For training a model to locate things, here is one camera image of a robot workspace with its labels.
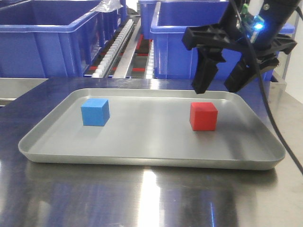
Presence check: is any grey metal tray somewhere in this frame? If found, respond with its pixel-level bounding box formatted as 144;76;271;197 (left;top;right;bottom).
18;88;285;170

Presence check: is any clear plastic sheet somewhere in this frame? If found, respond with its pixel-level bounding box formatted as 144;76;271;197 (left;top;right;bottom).
91;0;123;13

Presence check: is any red cube block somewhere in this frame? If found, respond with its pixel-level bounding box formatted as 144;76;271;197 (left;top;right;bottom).
189;102;218;131

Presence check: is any steel shelf divider rail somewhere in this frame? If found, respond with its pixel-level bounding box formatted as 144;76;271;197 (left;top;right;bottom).
112;18;141;79

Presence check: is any blue cube block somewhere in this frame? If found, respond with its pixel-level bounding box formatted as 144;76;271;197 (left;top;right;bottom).
80;98;110;126

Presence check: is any blue plastic bin left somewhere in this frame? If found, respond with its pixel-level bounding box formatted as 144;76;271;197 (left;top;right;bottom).
0;0;105;79

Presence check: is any black cable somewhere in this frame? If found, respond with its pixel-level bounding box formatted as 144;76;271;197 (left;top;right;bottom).
231;0;303;175

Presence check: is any white roller conveyor rail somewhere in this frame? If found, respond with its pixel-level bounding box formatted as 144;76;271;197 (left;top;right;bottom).
92;19;134;79

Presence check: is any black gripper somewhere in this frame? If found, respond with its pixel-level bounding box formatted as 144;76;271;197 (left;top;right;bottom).
182;0;297;94

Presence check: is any blue plastic bin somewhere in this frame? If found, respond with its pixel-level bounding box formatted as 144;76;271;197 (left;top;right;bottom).
150;0;299;79
0;0;105;79

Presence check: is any blue plastic bin right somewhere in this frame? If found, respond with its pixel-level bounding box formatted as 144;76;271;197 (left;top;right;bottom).
150;0;299;79

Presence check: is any steel shelf upright post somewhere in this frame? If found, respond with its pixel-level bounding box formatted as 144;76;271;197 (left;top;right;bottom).
282;11;301;80

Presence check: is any blue bin back left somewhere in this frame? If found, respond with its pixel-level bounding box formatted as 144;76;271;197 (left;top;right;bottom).
101;0;127;44

